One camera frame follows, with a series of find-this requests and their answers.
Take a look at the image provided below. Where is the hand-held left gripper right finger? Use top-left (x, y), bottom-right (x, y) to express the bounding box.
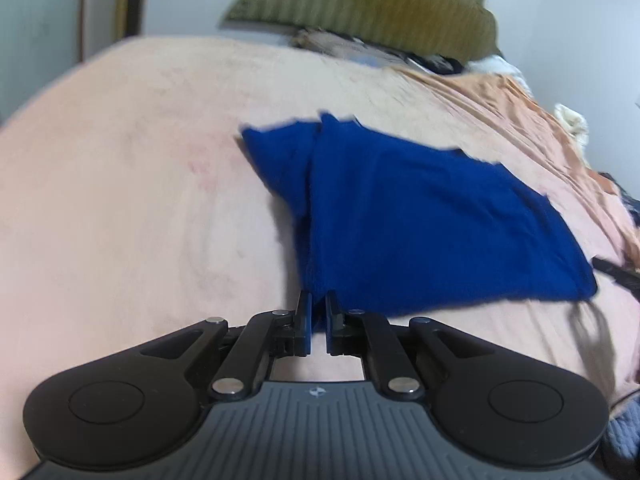
top-left (325, 290), bottom-right (502, 402)

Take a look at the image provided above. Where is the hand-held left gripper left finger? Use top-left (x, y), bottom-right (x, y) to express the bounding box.
top-left (140, 290), bottom-right (315, 402)

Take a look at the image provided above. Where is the blue garment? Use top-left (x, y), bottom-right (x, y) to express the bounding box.
top-left (240, 111), bottom-right (599, 318)

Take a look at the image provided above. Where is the pile of clothes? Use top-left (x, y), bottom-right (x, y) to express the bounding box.
top-left (289, 26), bottom-right (468, 75)

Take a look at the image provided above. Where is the pink bed blanket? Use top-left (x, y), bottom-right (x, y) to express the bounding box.
top-left (0, 35), bottom-right (640, 480)

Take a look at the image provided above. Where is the white fluffy cloth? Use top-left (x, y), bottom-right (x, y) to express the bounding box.
top-left (466, 54), bottom-right (532, 92)
top-left (554, 103), bottom-right (592, 157)

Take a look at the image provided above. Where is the grey blue cloth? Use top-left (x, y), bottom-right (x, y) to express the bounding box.
top-left (599, 400), bottom-right (640, 480)

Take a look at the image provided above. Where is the olive padded headboard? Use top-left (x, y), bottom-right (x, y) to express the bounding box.
top-left (217, 0), bottom-right (502, 61)

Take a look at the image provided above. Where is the black strap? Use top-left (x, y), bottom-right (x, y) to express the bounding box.
top-left (591, 255), bottom-right (640, 303)

